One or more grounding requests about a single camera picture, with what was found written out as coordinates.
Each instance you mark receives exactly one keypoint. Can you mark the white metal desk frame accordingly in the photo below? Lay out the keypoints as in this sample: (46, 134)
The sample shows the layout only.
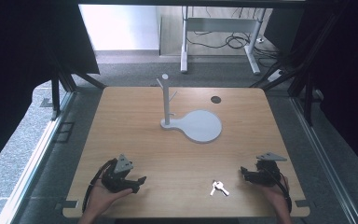
(220, 25)

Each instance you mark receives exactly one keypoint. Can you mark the white key holder stand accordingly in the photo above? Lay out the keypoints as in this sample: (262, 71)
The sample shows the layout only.
(200, 126)

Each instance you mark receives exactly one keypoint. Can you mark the aluminium frame rail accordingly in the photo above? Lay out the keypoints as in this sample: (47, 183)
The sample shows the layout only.
(34, 155)
(323, 155)

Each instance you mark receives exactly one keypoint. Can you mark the person's left hand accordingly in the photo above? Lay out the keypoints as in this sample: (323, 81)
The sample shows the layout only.
(101, 197)

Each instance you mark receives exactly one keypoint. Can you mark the black curtain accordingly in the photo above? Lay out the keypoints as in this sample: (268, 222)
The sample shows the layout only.
(18, 62)
(348, 77)

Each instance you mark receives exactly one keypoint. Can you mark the grey table bracket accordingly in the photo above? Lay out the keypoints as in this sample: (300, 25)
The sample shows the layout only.
(302, 203)
(66, 204)

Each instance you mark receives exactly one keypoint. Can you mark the black metal stand legs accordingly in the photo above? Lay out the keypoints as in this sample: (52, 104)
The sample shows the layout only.
(62, 81)
(304, 84)

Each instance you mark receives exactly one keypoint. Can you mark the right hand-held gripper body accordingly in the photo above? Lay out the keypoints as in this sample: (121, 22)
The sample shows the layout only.
(268, 175)

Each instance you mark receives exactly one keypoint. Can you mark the white power strip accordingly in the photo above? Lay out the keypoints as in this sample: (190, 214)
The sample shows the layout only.
(275, 75)

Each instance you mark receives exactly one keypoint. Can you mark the white wall panel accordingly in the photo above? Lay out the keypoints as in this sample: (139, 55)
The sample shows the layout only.
(119, 28)

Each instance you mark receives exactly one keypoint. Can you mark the person's right hand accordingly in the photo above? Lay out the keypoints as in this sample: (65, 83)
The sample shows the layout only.
(276, 196)

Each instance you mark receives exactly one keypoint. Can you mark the silver bunch of keys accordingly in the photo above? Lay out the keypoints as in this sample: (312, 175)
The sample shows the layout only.
(218, 187)

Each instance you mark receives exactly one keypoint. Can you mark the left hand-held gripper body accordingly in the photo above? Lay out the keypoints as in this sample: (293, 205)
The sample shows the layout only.
(116, 179)

